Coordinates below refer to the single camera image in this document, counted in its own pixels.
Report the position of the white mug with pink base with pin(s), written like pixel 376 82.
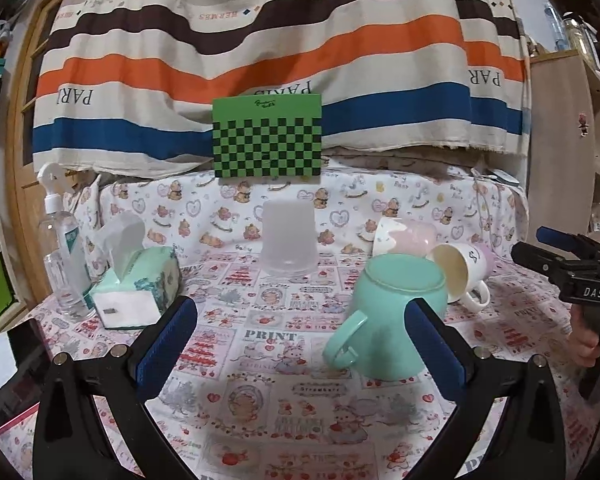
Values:
pixel 467 265

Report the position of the person's right hand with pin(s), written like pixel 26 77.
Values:
pixel 586 347

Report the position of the teal mug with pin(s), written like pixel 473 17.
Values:
pixel 395 310

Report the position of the pink and white cup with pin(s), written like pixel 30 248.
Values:
pixel 405 237

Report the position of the dark flat device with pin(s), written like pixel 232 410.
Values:
pixel 15 360

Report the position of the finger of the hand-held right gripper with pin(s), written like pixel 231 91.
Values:
pixel 555 236
pixel 535 256

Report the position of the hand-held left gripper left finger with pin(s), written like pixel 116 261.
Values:
pixel 165 345

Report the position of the green checkered board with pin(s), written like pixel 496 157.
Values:
pixel 267 137

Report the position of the glass jar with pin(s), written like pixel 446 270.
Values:
pixel 577 32

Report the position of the translucent plastic cup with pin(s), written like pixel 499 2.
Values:
pixel 287 237

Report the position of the clear plastic bottle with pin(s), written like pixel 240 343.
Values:
pixel 554 27

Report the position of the wooden cabinet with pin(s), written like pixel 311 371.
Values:
pixel 560 160

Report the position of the green tissue pack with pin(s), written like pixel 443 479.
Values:
pixel 135 285

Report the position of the clear spray bottle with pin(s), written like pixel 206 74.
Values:
pixel 62 260

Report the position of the wooden door frame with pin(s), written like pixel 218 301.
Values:
pixel 27 110

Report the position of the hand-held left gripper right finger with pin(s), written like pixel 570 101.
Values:
pixel 437 350

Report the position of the striped cloth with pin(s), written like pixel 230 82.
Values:
pixel 280 35

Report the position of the cartoon printed tablecloth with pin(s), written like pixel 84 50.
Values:
pixel 280 385

